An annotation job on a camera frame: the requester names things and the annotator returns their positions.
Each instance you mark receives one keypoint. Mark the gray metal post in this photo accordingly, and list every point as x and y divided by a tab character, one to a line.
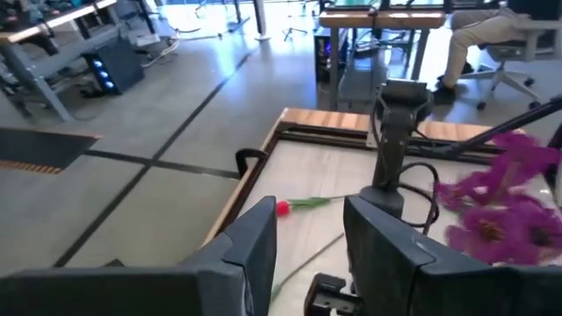
261	17

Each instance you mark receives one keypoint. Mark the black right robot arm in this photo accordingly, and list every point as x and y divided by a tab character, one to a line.
393	145

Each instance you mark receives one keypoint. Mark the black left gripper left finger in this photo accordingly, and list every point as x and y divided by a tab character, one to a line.
131	294

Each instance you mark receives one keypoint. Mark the black floor mat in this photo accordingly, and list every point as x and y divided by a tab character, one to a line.
39	147

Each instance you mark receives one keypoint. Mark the white office chair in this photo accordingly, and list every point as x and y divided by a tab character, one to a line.
505	52

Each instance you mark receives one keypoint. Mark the wooden desk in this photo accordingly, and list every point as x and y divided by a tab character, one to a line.
382	19

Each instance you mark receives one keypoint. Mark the gray desk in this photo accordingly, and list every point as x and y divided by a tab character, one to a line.
22	66

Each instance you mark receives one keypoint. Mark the red tulip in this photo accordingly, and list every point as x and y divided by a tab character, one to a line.
283	208

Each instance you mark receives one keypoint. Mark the black computer tower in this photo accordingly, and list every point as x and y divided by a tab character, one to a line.
322	52

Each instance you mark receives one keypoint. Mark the purple flower sprig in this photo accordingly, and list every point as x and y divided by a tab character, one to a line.
492	232

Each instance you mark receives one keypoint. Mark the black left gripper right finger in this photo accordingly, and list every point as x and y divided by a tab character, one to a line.
439	294

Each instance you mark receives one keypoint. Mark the computer tower with blue lights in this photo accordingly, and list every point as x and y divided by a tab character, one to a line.
123	66

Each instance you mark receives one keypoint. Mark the person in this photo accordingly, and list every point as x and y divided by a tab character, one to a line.
474	30

